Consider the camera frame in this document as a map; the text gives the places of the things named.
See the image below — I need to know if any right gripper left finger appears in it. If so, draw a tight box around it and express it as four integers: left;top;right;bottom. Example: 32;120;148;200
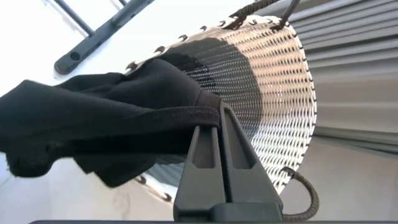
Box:
172;124;227;223

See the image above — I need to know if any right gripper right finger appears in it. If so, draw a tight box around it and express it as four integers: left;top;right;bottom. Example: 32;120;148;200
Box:
219;101;284;205

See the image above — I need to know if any black clothes rack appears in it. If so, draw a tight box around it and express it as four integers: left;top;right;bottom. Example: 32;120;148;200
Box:
53;0;156;76

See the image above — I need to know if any white laundry basket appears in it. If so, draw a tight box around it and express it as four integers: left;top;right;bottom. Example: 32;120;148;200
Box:
125;0;320;222

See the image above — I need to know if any black garment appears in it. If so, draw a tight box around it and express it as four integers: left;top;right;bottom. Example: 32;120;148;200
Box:
0;58;222;189

